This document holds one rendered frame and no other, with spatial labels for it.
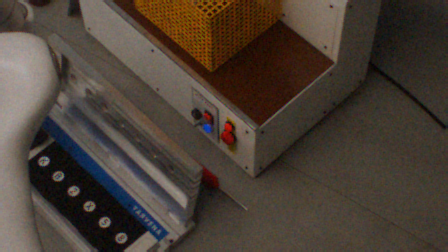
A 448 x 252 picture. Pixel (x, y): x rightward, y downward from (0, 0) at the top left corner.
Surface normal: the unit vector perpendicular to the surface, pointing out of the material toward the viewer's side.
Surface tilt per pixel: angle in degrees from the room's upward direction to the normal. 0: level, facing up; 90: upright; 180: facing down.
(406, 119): 0
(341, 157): 0
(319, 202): 0
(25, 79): 31
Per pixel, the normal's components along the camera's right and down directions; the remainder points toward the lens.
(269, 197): -0.01, -0.53
